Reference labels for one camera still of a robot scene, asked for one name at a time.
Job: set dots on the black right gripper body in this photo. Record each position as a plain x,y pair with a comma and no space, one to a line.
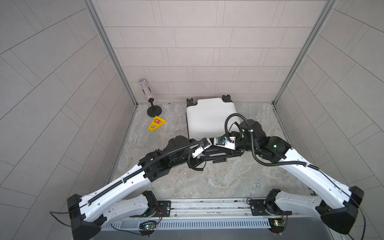
233,152

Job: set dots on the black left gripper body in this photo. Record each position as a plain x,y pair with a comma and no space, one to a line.
192,162

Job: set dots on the white hard-shell suitcase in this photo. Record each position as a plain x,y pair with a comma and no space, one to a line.
206,119

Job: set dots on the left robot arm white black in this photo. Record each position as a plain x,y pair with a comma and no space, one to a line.
91,212

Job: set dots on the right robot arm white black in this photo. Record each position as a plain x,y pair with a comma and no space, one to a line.
334,203

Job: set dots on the yellow triangular plastic piece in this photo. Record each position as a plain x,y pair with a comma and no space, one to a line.
156,123

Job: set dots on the left circuit board with LED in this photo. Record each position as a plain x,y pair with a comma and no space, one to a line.
148,226

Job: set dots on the circuit board with led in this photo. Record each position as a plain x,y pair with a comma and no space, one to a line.
148,226
277,226

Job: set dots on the right circuit board with LED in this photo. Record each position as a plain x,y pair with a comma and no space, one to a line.
277,226

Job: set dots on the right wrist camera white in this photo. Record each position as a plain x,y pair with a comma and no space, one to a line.
224,142

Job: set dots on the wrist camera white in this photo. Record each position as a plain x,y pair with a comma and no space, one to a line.
205,145
224,142

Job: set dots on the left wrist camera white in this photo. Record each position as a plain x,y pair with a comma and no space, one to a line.
205,145

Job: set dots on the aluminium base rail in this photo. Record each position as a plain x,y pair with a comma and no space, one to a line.
221,214

